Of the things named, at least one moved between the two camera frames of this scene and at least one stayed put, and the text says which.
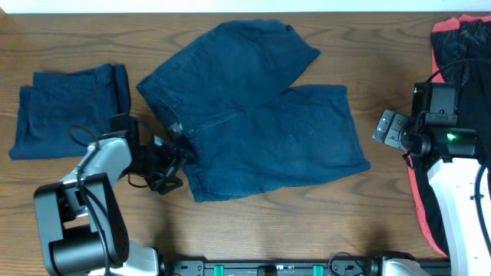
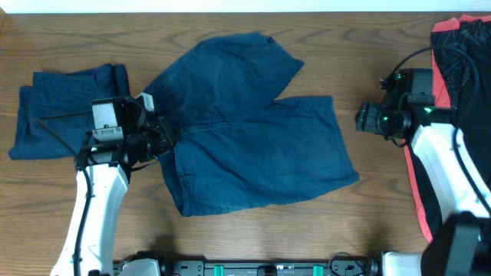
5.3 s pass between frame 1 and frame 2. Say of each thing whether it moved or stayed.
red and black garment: stayed
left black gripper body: moved
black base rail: stayed
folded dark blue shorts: stayed
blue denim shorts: moved
